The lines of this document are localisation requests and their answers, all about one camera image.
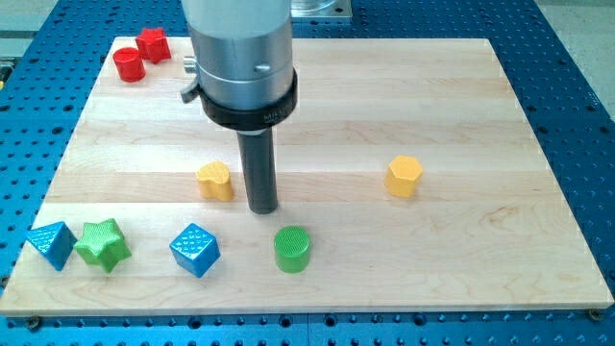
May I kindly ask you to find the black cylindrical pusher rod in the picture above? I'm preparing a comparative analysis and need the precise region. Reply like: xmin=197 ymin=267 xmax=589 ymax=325
xmin=237 ymin=129 xmax=278 ymax=214

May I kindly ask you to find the yellow heart block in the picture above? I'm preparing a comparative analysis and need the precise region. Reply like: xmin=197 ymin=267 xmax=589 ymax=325
xmin=196 ymin=161 xmax=234 ymax=202

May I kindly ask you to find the red star block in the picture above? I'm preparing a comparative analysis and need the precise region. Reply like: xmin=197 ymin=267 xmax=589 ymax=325
xmin=135 ymin=28 xmax=172 ymax=64

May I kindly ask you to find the green star block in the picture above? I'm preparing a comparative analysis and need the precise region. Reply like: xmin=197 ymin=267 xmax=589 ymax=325
xmin=73 ymin=218 xmax=132 ymax=273

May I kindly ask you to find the green cylinder block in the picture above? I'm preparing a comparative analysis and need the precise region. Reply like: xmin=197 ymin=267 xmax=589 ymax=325
xmin=274 ymin=226 xmax=311 ymax=273

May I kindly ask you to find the yellow hexagon block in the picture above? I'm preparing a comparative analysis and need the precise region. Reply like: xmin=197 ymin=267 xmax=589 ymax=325
xmin=384 ymin=156 xmax=424 ymax=198

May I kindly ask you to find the wooden board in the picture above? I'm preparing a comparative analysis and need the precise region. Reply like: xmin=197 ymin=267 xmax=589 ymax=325
xmin=1 ymin=37 xmax=613 ymax=316

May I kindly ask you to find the blue cube block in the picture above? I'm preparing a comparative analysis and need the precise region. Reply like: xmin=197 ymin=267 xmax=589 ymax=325
xmin=169 ymin=223 xmax=221 ymax=278

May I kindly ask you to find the red cylinder block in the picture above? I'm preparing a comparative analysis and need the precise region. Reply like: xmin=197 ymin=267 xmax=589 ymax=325
xmin=112 ymin=47 xmax=146 ymax=83

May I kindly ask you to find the blue triangle block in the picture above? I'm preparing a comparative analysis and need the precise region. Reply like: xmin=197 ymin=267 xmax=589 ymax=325
xmin=27 ymin=221 xmax=77 ymax=271

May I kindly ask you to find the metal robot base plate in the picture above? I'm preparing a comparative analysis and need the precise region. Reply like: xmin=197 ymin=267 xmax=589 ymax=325
xmin=291 ymin=0 xmax=353 ymax=19

